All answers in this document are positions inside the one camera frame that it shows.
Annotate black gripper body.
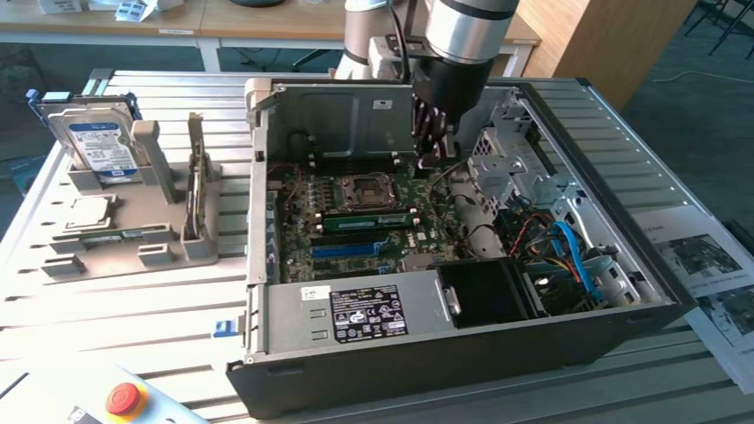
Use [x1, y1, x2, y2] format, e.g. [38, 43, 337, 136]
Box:
[409, 56, 493, 117]

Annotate green RAM stick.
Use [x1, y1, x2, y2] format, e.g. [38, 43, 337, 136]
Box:
[74, 229, 128, 244]
[320, 212, 415, 233]

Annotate black RAM slot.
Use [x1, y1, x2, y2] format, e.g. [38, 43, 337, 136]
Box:
[309, 232, 379, 247]

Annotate silver disk bay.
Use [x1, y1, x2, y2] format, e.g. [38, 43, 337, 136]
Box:
[467, 126, 591, 216]

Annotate CPU socket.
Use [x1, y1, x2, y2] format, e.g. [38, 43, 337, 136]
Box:
[331, 171, 403, 213]

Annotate green motherboard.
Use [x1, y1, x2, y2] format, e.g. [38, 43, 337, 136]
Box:
[265, 161, 479, 284]

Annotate wooden cabinet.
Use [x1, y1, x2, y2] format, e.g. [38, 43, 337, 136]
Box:
[521, 0, 699, 112]

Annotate blue expansion slot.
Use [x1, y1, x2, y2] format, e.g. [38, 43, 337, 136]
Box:
[309, 243, 379, 261]

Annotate graphics card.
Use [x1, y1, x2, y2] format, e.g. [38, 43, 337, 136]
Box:
[183, 111, 213, 243]

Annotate grey power supply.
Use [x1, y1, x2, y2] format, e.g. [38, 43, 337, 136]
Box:
[263, 269, 461, 355]

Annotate black chair legs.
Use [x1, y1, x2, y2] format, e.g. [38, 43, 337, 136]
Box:
[682, 0, 754, 56]

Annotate black open PC case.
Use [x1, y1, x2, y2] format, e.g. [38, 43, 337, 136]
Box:
[225, 76, 699, 420]

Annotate printed paper sheet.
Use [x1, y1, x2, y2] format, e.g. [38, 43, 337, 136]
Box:
[630, 203, 754, 395]

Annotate hard disk with blue label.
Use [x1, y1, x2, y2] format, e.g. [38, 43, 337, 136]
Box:
[34, 99, 142, 183]

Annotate white box with labels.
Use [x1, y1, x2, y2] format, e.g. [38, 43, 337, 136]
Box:
[110, 0, 156, 22]

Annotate grey parts rack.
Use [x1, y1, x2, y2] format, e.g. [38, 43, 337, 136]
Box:
[38, 118, 224, 280]

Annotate silver CPU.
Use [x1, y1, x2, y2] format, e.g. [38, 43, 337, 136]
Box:
[61, 195, 117, 230]

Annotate blue disk caddy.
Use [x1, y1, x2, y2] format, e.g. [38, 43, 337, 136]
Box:
[25, 88, 140, 133]

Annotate blue cardboard box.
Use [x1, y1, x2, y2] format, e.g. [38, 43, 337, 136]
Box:
[0, 155, 37, 192]

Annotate red emergency stop button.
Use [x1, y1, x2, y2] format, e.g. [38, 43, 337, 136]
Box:
[104, 382, 149, 416]

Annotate grey emergency stop box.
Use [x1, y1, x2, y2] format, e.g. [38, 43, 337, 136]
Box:
[0, 360, 196, 424]

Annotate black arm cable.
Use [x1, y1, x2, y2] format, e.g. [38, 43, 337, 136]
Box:
[389, 0, 420, 84]

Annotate red wire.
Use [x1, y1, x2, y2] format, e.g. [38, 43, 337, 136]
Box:
[507, 213, 574, 275]

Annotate blue wire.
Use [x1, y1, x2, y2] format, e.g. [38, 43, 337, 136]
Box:
[551, 219, 608, 307]

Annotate white floor cable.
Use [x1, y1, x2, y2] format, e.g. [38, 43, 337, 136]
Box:
[651, 70, 739, 84]

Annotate wooden desk with white frame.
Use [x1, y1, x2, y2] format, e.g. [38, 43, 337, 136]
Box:
[0, 0, 543, 79]

